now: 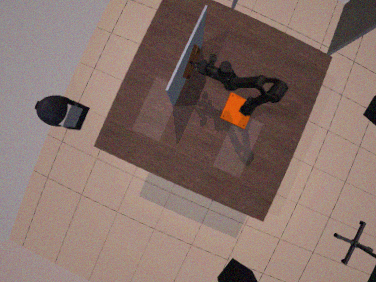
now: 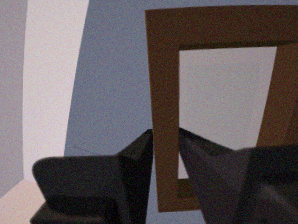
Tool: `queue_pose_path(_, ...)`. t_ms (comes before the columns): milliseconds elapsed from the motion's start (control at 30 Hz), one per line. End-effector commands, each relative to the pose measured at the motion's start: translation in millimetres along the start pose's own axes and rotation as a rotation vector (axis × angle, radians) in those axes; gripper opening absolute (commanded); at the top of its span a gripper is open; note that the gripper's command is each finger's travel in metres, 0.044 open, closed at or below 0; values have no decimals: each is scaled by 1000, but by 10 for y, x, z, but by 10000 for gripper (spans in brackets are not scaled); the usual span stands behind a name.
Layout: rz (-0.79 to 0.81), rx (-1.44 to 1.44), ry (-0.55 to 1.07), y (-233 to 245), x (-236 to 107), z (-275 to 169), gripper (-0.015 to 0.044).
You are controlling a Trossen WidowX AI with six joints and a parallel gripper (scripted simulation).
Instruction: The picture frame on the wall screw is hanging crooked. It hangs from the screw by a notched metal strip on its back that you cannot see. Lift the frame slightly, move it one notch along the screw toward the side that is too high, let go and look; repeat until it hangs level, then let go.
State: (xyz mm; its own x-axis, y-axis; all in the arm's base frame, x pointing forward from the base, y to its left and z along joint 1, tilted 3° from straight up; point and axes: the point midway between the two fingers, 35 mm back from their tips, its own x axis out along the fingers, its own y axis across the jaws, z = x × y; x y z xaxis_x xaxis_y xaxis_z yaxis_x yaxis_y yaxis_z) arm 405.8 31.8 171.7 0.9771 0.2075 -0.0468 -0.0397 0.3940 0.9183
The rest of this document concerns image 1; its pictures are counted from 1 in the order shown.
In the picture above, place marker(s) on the brown wooden picture frame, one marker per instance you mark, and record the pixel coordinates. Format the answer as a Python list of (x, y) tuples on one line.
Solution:
[(193, 57)]

